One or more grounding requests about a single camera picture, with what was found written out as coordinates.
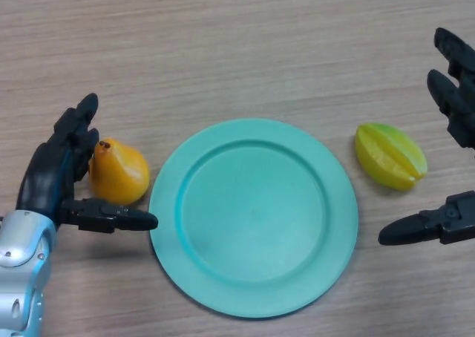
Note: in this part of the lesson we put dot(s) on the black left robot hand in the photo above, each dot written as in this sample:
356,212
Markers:
44,177

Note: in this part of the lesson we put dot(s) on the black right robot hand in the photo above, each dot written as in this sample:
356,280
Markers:
456,99

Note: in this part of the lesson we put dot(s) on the yellow pear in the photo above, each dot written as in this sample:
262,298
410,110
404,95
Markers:
118,173

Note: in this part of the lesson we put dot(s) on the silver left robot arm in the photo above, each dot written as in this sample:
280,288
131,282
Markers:
22,262

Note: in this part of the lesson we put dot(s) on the green round plate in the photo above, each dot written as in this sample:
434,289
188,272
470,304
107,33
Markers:
256,211

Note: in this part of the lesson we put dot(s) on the yellow-green starfruit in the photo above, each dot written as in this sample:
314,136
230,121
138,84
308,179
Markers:
389,155

